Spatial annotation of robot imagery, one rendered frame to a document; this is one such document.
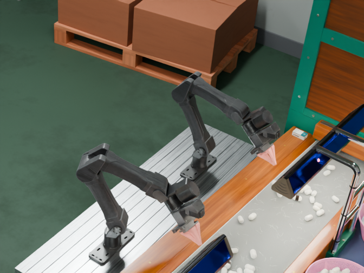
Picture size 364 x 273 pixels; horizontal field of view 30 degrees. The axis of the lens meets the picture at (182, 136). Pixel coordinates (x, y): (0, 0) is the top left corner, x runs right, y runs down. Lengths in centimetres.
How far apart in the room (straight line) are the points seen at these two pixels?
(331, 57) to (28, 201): 179
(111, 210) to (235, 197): 53
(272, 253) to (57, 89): 252
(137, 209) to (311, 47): 100
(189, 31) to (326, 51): 177
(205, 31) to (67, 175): 135
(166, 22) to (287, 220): 226
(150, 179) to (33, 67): 271
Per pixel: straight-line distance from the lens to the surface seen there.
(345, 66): 291
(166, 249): 243
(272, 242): 256
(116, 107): 447
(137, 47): 478
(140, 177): 229
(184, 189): 231
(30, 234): 357
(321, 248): 255
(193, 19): 456
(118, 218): 242
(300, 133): 306
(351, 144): 297
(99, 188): 235
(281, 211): 269
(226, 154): 304
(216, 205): 262
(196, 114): 279
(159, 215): 269
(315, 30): 290
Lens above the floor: 249
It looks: 36 degrees down
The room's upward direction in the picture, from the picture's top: 6 degrees clockwise
